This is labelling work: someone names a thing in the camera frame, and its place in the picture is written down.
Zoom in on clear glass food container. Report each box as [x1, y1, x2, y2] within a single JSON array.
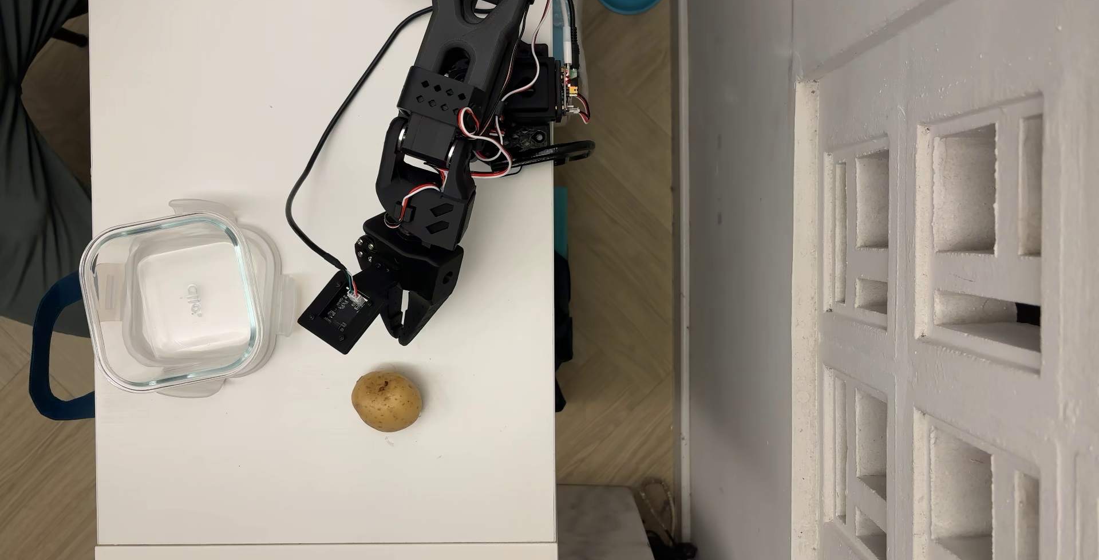
[[79, 212, 264, 395]]

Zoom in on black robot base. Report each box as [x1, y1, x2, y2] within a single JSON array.
[[502, 40, 565, 153]]

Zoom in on brown potato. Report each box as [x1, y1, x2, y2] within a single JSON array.
[[351, 371, 424, 434]]

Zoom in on motor controller circuit board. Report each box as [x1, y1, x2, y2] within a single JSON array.
[[556, 60, 594, 125]]

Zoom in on thin black camera cable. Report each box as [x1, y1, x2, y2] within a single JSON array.
[[284, 6, 434, 288]]

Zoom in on black square wrist camera module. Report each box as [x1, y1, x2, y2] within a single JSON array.
[[298, 270, 379, 357]]

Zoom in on beige cord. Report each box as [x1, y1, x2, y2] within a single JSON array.
[[635, 478, 681, 546]]

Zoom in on red white black servo wire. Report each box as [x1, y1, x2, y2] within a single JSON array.
[[457, 103, 518, 180]]

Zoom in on black table clamp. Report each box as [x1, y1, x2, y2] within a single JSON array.
[[491, 140, 596, 175]]

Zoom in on white lattice block screen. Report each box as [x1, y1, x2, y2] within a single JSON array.
[[793, 79, 1099, 560]]

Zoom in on dark green garment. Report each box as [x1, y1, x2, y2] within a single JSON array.
[[0, 0, 93, 340]]

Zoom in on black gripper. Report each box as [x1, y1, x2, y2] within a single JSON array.
[[354, 215, 465, 347]]

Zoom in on white marble stool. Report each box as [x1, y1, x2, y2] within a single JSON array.
[[556, 484, 659, 560]]

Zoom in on black fabric item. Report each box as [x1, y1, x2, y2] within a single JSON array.
[[554, 251, 574, 413]]

